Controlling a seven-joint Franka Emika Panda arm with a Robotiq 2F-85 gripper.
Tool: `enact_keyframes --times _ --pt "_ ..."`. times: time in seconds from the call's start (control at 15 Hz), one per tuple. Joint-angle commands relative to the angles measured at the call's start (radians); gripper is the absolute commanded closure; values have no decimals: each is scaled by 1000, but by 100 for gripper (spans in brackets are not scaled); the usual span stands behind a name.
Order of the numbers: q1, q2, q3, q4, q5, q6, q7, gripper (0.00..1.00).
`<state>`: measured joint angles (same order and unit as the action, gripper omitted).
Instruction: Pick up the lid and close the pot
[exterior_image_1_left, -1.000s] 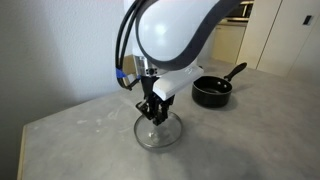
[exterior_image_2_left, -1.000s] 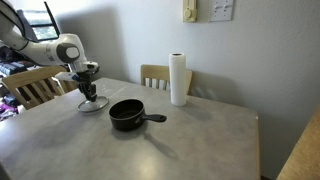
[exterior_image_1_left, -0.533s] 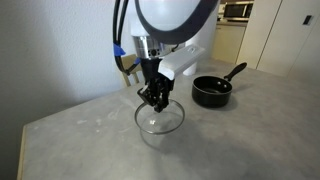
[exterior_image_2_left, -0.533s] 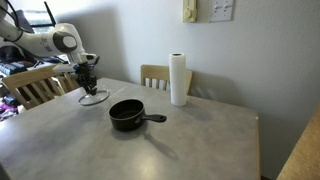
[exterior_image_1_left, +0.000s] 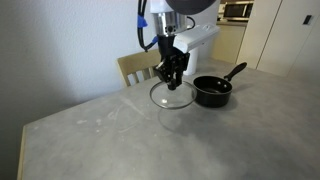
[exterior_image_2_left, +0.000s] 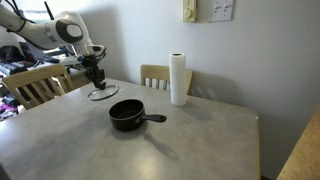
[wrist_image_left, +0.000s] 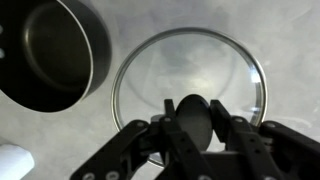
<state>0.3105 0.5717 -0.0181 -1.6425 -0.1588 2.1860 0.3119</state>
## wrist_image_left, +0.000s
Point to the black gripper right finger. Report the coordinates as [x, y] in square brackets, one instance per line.
[283, 153]

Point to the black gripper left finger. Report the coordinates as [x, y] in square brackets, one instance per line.
[126, 150]

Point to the glass lid with black knob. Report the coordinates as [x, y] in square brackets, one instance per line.
[193, 66]

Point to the white paper piece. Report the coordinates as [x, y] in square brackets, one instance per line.
[13, 165]

